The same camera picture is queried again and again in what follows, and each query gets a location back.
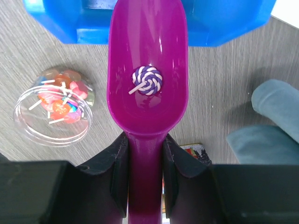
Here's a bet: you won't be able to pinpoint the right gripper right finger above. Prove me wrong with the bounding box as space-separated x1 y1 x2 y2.
163 135 299 224

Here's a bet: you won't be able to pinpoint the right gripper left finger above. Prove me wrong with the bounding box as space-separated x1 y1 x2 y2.
0 133 128 224

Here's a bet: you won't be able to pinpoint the purple plastic scoop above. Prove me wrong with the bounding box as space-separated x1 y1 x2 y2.
107 0 188 224

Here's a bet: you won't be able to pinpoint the blue plastic bin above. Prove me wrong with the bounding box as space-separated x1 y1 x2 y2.
23 0 275 47

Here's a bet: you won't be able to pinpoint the gold tin of star candies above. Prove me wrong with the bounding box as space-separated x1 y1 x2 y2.
180 143 212 166

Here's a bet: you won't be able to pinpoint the candies in jar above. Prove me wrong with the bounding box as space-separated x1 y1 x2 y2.
28 68 95 124

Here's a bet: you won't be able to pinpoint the clear plastic jar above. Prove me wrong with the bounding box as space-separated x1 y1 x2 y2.
13 67 95 147

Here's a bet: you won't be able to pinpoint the purple swirl lollipop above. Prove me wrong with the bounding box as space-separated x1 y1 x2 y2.
128 65 163 96

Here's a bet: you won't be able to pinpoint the teal cloth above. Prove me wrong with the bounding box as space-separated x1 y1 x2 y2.
227 79 299 165

